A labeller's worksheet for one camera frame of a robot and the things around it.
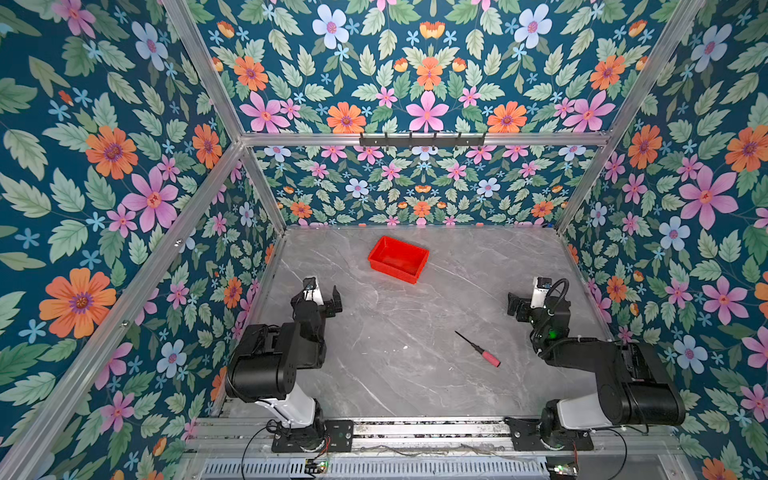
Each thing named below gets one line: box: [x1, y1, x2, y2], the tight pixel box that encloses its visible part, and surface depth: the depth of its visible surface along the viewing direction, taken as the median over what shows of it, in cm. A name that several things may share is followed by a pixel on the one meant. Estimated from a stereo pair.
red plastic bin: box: [368, 236, 430, 285], surface depth 110 cm
